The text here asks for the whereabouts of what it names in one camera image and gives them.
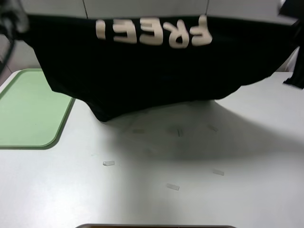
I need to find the clear tape strip near centre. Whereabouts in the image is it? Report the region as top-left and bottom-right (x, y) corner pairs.
(166, 183), (180, 191)

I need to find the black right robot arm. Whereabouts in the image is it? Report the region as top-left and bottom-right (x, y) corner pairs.
(278, 0), (304, 23)

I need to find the black short sleeve t-shirt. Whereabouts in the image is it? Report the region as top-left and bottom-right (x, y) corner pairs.
(16, 15), (304, 122)

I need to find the light green plastic tray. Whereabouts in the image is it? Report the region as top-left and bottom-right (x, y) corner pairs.
(0, 69), (75, 149)

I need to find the clear tape strip near left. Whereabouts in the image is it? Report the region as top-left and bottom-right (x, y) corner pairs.
(103, 161), (115, 166)

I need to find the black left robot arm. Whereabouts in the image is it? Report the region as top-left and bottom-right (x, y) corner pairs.
(0, 0), (29, 73)

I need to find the clear tape strip near right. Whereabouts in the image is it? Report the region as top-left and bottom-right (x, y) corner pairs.
(212, 169), (225, 176)

